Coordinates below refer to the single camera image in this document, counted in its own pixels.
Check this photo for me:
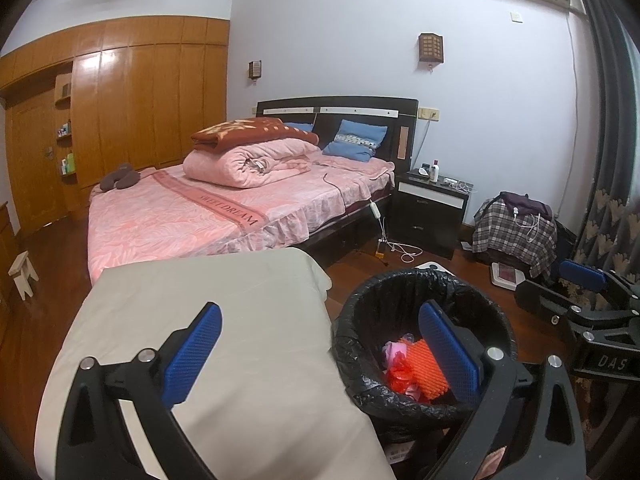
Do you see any white box with red panel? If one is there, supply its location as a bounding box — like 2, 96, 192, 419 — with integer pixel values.
490, 262, 526, 290

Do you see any waste bin with black liner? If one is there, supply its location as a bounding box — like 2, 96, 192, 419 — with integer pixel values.
331, 268, 518, 443

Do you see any dark purple garment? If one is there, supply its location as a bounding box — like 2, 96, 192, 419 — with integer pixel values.
500, 191, 553, 218

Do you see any white floor cable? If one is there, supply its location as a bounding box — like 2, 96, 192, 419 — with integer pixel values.
385, 241, 424, 264

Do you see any brown neck pillow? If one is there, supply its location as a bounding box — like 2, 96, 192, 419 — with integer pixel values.
99, 162, 142, 192

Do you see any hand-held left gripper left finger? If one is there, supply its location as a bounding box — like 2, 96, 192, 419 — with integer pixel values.
55, 301, 223, 480

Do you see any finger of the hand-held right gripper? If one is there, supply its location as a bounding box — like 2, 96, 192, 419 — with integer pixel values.
559, 260, 640, 307
515, 279, 640, 334

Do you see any wooden door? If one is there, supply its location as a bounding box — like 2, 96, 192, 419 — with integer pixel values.
7, 87, 76, 233

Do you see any folded red-brown blanket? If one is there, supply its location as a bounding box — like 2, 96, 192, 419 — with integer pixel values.
191, 117, 320, 153

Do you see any wooden wardrobe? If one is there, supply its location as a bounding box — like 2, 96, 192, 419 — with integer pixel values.
0, 16, 232, 221

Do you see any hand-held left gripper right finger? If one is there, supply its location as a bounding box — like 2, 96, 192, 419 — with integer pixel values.
415, 300, 588, 480

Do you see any black and white nightstand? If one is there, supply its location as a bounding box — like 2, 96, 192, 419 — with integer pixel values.
390, 169, 471, 261

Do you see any red plastic bag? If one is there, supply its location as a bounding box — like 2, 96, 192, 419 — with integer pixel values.
387, 352, 419, 394

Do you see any patterned curtain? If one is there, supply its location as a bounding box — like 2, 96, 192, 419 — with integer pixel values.
570, 0, 640, 480

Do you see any white blanket controller with cable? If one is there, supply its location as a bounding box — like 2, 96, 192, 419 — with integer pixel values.
324, 172, 383, 241

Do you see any small white wooden stool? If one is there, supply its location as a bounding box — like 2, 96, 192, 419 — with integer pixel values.
7, 252, 40, 302

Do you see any white charger cable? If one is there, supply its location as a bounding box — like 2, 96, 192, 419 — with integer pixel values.
510, 207, 544, 242

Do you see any plaid covered chair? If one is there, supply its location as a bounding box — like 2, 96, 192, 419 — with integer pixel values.
472, 197, 558, 281

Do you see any bed with pink sheet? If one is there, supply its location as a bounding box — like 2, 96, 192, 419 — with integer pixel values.
87, 96, 420, 286

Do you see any folded pink quilt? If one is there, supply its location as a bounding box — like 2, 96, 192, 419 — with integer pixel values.
183, 140, 321, 189

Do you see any large wooden wall lamp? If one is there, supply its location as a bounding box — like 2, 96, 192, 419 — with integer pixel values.
419, 32, 444, 68

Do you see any blue pillow with patterned band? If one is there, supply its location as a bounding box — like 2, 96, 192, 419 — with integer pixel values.
322, 120, 388, 162

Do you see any white air conditioner pipe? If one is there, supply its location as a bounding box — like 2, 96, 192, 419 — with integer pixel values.
565, 5, 597, 196

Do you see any black bag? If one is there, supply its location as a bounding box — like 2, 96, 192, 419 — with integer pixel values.
552, 220, 581, 281

